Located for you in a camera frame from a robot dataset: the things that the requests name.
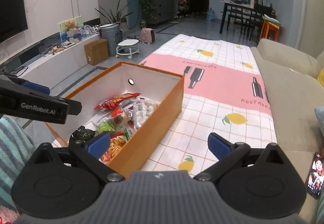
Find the brown cardboard box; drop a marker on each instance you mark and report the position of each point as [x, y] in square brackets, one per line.
[96, 52]

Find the white bottle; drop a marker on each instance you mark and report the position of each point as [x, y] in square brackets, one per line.
[252, 2]

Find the beige sofa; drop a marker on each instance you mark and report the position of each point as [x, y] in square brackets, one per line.
[291, 112]

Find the grey plant pot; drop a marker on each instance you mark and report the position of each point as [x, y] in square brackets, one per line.
[109, 39]

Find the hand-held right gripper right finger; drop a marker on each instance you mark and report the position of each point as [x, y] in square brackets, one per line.
[219, 146]

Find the white rolling stool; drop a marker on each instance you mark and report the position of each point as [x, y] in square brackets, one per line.
[127, 47]

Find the dark glossy snack packet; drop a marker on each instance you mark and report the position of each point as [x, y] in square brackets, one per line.
[82, 134]

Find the smartphone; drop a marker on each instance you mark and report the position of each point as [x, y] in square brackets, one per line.
[315, 176]

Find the yellow cushion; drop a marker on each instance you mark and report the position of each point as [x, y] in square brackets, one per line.
[321, 73]

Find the orange stool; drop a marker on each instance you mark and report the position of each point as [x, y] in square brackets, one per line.
[269, 30]

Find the teddy bear photo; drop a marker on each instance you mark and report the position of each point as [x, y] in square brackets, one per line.
[70, 28]

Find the teal striped clothing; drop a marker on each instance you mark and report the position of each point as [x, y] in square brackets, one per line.
[12, 153]

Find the shoe rack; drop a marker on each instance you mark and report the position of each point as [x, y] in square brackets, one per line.
[183, 2]

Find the dark dining table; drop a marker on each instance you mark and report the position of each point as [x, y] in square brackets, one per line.
[238, 4]

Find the black television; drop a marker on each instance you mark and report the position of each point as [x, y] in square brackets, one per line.
[11, 6]

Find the dark grey cabinet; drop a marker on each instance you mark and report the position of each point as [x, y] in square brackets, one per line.
[163, 5]

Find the spiky leaf plant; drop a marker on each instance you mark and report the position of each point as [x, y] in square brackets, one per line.
[114, 15]

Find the black dining chair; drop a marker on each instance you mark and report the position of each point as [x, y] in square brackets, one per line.
[234, 20]
[254, 19]

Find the small potted plant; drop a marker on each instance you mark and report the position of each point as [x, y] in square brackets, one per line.
[143, 23]

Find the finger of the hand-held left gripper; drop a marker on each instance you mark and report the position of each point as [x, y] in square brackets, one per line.
[35, 88]
[72, 107]

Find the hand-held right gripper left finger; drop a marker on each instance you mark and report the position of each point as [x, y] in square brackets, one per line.
[98, 145]

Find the pink heater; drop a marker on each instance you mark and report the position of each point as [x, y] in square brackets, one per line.
[148, 35]

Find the small red snack packet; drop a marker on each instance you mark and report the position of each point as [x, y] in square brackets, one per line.
[118, 115]

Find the white TV stand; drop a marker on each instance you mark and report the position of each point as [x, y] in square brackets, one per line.
[63, 62]

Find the blue water jug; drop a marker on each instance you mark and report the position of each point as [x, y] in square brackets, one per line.
[210, 14]

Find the light blue cushion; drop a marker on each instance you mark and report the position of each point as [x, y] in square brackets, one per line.
[320, 120]

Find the orange storage box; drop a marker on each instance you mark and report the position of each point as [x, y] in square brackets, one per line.
[162, 110]

